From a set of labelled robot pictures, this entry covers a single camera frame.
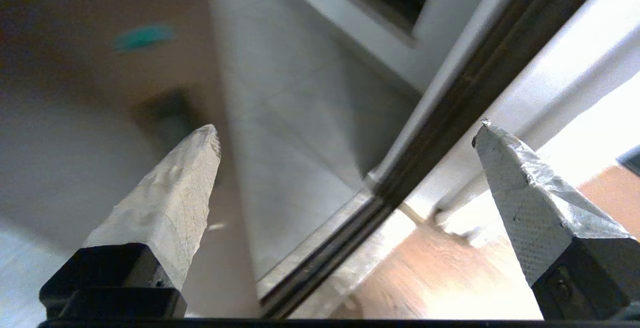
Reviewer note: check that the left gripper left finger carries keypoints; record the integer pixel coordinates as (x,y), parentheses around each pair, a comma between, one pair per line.
(160,208)

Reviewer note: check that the white sheer curtain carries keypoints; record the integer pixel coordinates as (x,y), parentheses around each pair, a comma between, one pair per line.
(575,78)

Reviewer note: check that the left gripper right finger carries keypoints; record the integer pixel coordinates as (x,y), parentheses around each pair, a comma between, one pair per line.
(545,208)

